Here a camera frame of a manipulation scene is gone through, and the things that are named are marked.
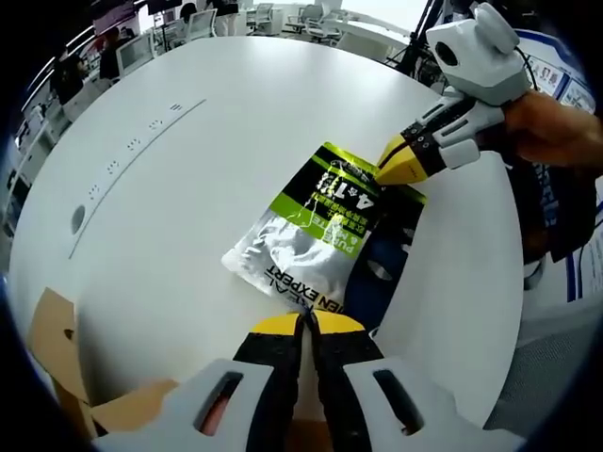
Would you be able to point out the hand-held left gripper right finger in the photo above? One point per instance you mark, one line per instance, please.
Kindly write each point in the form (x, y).
(348, 376)

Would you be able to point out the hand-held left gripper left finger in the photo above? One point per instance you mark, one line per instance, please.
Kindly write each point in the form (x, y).
(268, 376)

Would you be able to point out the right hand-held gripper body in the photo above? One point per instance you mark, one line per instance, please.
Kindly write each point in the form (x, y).
(485, 61)

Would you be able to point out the green silver soft item pouch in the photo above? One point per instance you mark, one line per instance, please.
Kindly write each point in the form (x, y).
(301, 235)

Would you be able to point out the brown cardboard shoe box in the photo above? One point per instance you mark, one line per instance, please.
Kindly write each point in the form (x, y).
(52, 329)

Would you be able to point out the person's right hand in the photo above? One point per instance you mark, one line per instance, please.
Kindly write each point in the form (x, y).
(546, 132)

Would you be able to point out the black tripod stand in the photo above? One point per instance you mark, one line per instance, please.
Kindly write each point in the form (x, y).
(414, 42)

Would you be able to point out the person in black shirt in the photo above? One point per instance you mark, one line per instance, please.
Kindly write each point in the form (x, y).
(565, 212)

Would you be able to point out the wall poster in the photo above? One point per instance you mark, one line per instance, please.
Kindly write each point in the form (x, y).
(565, 87)

